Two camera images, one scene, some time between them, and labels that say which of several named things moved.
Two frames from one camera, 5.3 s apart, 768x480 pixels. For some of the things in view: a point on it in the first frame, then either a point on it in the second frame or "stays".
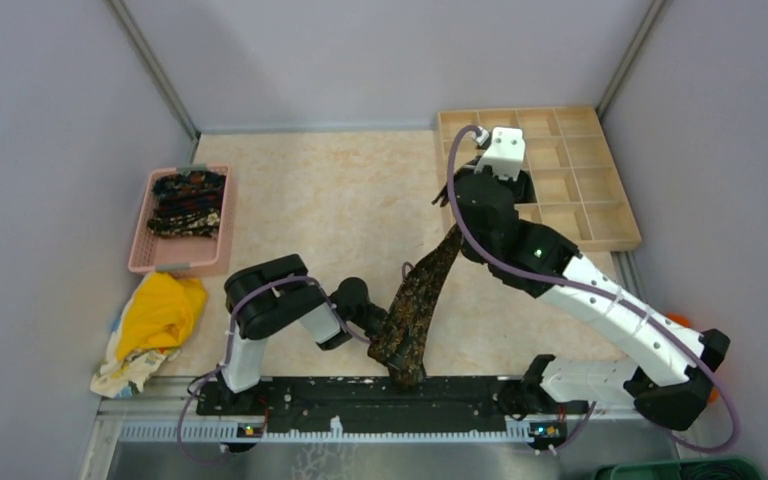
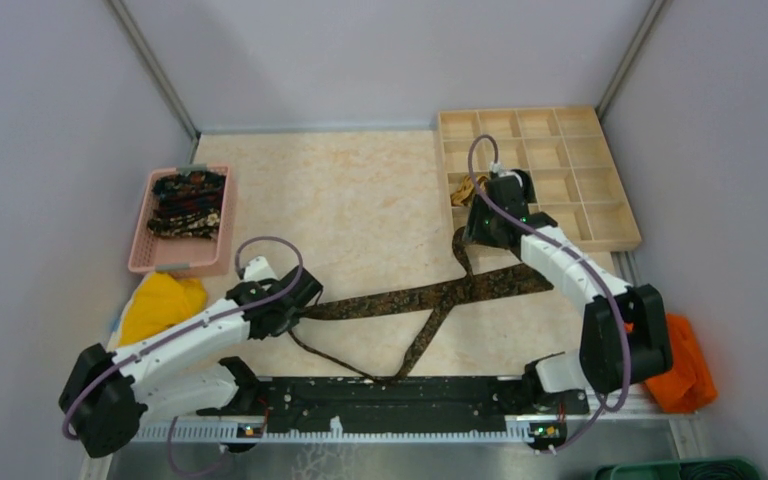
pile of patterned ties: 188,204 stays
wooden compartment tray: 577,190 stays
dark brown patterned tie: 399,340 → 519,278
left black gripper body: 373,321 → 291,321
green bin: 713,468 stays
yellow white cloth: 154,322 stays
